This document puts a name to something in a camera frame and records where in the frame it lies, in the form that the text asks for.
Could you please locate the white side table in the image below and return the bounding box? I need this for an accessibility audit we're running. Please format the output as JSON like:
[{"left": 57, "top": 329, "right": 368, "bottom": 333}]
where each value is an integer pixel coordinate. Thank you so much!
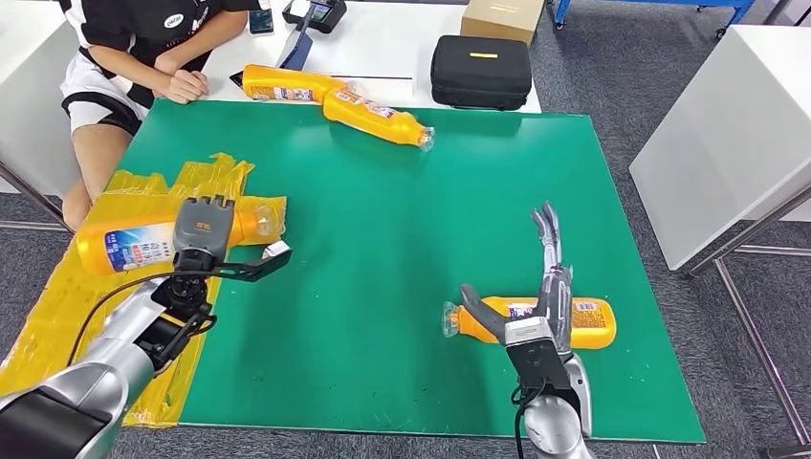
[
  {"left": 0, "top": 0, "right": 87, "bottom": 196},
  {"left": 628, "top": 25, "right": 811, "bottom": 273}
]

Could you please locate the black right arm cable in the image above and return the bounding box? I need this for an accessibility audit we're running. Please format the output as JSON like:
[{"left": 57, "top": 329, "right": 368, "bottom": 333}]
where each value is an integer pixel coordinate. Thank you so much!
[{"left": 510, "top": 382, "right": 547, "bottom": 459}]

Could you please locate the black handheld controller with screen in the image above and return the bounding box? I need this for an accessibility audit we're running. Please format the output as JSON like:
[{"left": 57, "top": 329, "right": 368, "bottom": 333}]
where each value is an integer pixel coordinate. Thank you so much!
[{"left": 282, "top": 0, "right": 349, "bottom": 35}]

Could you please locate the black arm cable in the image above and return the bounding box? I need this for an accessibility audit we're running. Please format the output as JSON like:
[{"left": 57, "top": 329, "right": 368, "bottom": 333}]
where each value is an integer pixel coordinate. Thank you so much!
[
  {"left": 65, "top": 268, "right": 217, "bottom": 370},
  {"left": 510, "top": 382, "right": 547, "bottom": 459}
]

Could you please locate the brown cardboard box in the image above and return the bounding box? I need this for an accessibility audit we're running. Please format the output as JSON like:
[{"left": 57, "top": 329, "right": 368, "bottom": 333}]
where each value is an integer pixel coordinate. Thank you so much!
[{"left": 460, "top": 0, "right": 547, "bottom": 47}]

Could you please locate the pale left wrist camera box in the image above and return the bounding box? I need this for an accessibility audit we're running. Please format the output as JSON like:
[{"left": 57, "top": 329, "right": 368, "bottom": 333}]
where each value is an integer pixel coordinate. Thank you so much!
[{"left": 211, "top": 239, "right": 294, "bottom": 284}]

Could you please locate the orange detergent bottle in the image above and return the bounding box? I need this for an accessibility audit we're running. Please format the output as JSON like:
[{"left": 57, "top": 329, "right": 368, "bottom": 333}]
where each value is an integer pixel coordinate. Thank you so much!
[
  {"left": 241, "top": 63, "right": 348, "bottom": 103},
  {"left": 75, "top": 204, "right": 284, "bottom": 277},
  {"left": 441, "top": 295, "right": 618, "bottom": 352},
  {"left": 321, "top": 86, "right": 437, "bottom": 153}
]

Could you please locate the yellow tape sheet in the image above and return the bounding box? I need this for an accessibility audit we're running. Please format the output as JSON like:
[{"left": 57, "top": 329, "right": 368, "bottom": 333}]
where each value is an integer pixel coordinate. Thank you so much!
[{"left": 0, "top": 151, "right": 288, "bottom": 428}]

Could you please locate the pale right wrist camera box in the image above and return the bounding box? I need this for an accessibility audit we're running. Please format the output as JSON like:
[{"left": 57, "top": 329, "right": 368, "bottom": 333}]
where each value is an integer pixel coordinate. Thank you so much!
[{"left": 504, "top": 316, "right": 575, "bottom": 395}]

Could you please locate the tablet in blue case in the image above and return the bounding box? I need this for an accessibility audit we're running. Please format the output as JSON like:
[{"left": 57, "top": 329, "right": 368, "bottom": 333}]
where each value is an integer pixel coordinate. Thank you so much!
[{"left": 275, "top": 6, "right": 316, "bottom": 72}]

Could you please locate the blue metal rack frame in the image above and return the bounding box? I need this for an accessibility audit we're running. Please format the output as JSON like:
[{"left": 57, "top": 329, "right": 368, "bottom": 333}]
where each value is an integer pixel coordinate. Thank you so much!
[{"left": 552, "top": 0, "right": 759, "bottom": 40}]

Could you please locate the person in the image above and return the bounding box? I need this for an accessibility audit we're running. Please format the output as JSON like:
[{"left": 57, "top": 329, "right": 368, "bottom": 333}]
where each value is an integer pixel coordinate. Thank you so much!
[{"left": 59, "top": 0, "right": 274, "bottom": 232}]

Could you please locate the green table mat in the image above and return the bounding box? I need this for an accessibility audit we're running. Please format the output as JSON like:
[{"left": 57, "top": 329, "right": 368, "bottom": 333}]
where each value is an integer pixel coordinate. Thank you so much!
[{"left": 116, "top": 98, "right": 707, "bottom": 445}]

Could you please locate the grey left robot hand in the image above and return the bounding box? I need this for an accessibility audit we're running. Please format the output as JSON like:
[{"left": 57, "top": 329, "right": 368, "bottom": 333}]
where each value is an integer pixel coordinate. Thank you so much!
[{"left": 172, "top": 194, "right": 237, "bottom": 254}]

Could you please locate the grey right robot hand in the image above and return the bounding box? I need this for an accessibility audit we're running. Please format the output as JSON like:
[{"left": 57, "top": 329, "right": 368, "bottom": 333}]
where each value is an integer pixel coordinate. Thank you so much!
[{"left": 459, "top": 201, "right": 576, "bottom": 348}]

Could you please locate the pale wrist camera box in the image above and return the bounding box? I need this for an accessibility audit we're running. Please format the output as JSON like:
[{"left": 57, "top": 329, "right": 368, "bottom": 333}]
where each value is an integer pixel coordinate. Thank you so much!
[
  {"left": 211, "top": 239, "right": 294, "bottom": 284},
  {"left": 504, "top": 316, "right": 575, "bottom": 395}
]

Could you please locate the person's right hand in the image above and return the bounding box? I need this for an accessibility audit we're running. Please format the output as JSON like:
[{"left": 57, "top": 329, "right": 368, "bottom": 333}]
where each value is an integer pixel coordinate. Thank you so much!
[{"left": 153, "top": 68, "right": 210, "bottom": 106}]

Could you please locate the black zip carrying case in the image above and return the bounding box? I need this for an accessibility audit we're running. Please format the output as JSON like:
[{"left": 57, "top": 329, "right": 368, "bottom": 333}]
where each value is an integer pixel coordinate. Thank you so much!
[{"left": 430, "top": 34, "right": 534, "bottom": 112}]

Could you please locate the white folded paper card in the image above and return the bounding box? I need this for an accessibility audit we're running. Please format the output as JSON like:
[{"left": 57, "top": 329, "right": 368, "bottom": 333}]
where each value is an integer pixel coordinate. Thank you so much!
[{"left": 341, "top": 75, "right": 415, "bottom": 108}]

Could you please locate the metal table leg frame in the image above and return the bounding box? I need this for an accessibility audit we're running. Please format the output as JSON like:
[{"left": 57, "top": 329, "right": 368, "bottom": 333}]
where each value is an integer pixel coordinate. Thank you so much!
[
  {"left": 681, "top": 184, "right": 811, "bottom": 459},
  {"left": 0, "top": 161, "right": 72, "bottom": 234}
]

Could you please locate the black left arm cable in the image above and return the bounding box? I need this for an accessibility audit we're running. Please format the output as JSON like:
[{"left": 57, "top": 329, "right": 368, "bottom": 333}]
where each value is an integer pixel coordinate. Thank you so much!
[{"left": 65, "top": 268, "right": 217, "bottom": 370}]

